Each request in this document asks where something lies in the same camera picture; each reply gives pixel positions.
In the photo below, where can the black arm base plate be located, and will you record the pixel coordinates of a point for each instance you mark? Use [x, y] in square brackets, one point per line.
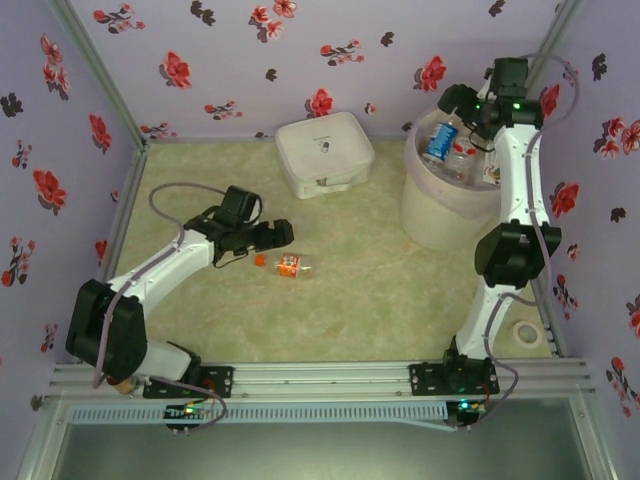
[220, 382]
[425, 380]

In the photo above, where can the white zip storage case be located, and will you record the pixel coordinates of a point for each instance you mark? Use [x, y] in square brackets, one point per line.
[325, 150]

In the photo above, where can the white tape roll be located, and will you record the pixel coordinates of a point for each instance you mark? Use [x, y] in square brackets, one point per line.
[520, 332]

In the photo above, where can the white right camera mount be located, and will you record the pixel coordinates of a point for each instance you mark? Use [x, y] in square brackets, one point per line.
[485, 90]

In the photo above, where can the orange label bottle orange cap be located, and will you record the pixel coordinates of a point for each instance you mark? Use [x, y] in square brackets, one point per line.
[290, 265]

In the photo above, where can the Pepsi label plastic bottle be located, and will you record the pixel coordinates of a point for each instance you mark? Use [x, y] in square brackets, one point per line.
[442, 140]

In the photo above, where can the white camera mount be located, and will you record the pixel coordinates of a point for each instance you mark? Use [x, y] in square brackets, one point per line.
[257, 206]
[485, 90]

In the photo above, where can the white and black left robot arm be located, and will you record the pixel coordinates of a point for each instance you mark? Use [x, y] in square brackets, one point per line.
[165, 265]

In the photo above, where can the aluminium corner post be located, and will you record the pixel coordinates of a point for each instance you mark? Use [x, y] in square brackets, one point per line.
[560, 22]
[99, 70]

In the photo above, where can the beige bin with plastic liner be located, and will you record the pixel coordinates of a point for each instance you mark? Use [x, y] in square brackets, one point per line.
[440, 215]

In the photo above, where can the aluminium extrusion cross rail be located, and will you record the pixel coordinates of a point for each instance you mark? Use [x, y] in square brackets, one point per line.
[320, 380]

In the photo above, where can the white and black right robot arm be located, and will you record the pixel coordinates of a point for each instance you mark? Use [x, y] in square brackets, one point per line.
[517, 175]

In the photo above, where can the aluminium side rail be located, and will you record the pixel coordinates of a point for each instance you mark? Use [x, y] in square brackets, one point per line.
[125, 205]
[550, 320]

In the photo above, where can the brown bottle with orange cap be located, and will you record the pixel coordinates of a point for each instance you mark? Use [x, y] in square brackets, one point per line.
[125, 386]

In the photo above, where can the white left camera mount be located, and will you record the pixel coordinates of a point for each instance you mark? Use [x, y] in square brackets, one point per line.
[257, 206]

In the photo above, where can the black circuit board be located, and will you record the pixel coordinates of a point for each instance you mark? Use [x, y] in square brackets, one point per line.
[192, 412]
[465, 410]

